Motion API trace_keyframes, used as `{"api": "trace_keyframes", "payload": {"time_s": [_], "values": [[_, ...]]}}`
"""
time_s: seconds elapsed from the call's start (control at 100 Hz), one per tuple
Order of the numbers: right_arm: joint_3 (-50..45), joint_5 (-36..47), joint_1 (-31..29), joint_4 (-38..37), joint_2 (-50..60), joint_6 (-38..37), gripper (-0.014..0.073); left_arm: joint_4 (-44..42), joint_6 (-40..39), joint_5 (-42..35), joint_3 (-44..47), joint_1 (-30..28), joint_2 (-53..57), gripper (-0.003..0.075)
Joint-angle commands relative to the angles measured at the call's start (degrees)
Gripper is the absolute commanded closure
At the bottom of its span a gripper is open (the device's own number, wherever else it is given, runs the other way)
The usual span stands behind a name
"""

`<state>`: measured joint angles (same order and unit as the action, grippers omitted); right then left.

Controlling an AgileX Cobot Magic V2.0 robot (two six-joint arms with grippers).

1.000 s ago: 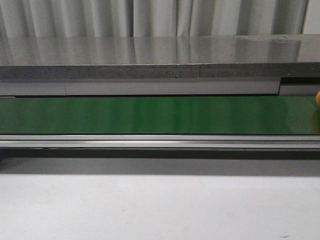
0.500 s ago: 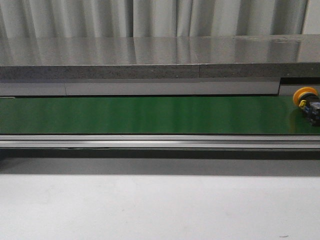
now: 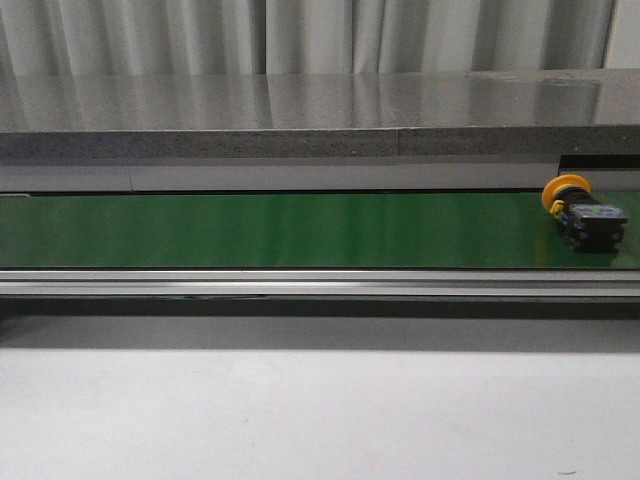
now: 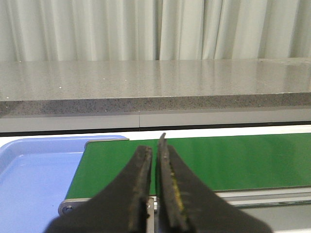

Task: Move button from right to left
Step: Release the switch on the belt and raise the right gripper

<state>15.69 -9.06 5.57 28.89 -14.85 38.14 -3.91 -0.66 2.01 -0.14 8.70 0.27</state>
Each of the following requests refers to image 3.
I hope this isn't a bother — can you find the yellow mushroom push button switch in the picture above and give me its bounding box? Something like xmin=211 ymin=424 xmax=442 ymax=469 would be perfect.
xmin=541 ymin=174 xmax=628 ymax=253

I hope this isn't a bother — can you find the green conveyor belt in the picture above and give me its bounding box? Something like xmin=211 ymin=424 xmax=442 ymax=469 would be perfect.
xmin=1 ymin=192 xmax=639 ymax=269

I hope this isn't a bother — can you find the grey conveyor rear guard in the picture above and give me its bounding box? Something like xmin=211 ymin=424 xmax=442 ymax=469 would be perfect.
xmin=1 ymin=154 xmax=639 ymax=193

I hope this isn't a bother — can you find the white pleated curtain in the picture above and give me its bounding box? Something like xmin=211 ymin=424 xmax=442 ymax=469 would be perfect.
xmin=1 ymin=1 xmax=639 ymax=76

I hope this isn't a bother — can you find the aluminium conveyor front rail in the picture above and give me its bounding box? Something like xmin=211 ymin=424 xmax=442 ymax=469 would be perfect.
xmin=1 ymin=269 xmax=639 ymax=302

